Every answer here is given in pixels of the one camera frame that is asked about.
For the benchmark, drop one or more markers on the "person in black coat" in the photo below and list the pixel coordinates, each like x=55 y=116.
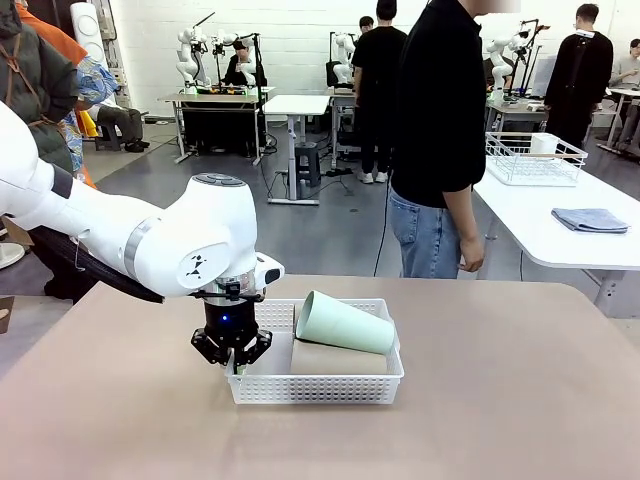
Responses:
x=580 y=70

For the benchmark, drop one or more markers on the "black base robot workbench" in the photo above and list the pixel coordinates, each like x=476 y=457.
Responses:
x=220 y=120

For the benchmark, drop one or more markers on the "blue grey cloth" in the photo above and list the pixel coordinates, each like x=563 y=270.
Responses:
x=590 y=220

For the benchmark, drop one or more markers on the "person in dark green vest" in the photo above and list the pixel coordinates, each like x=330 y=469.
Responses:
x=35 y=75

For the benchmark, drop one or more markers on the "standing person in black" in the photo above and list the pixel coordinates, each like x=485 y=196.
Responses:
x=380 y=60

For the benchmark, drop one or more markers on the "white rounded table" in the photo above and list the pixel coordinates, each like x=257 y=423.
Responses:
x=565 y=245

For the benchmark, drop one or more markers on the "person in white shirt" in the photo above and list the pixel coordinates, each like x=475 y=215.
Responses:
x=122 y=120

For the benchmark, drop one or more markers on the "person in black shirt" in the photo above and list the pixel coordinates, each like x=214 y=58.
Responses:
x=435 y=100

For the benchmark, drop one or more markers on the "seated person in black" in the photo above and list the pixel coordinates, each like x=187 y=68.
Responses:
x=234 y=67

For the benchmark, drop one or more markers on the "white standing desk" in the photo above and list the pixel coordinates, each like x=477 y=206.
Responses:
x=295 y=104

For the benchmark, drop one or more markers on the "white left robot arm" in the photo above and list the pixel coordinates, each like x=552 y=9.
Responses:
x=100 y=220

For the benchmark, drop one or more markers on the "white board panel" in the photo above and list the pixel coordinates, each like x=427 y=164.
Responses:
x=542 y=75

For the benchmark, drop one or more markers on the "person's right hand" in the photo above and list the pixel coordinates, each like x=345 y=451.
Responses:
x=472 y=255

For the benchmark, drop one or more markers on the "seated person in grey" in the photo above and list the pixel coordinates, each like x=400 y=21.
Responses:
x=629 y=70

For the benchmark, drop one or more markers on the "person's right forearm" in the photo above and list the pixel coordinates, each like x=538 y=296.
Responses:
x=462 y=215

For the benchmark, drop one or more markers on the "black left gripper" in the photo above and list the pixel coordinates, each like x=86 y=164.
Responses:
x=228 y=319

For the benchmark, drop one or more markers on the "grey plastic stool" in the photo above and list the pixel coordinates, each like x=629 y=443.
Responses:
x=306 y=160

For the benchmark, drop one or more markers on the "white desk with legs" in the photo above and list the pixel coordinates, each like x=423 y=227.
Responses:
x=625 y=92

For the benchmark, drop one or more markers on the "person in orange and blue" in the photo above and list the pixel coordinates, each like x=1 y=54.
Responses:
x=92 y=80

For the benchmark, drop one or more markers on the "brown paper cup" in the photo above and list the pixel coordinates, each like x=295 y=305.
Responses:
x=340 y=361

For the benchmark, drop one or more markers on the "white round stand base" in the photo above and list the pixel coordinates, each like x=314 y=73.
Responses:
x=10 y=255

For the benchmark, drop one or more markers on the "dark low stool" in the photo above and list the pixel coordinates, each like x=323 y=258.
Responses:
x=110 y=139

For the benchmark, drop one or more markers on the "white cup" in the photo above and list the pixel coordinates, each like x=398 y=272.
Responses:
x=544 y=144

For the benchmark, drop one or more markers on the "white perforated plastic basket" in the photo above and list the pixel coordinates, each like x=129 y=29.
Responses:
x=320 y=392

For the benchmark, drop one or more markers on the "pale green cup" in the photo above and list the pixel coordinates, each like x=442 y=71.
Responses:
x=345 y=327

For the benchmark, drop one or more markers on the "black camera stand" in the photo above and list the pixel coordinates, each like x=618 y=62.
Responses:
x=258 y=60

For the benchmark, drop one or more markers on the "grey workbench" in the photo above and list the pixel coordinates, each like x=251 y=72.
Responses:
x=345 y=95

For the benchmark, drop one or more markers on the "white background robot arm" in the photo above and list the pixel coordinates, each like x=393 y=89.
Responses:
x=500 y=62
x=247 y=70
x=345 y=70
x=187 y=55

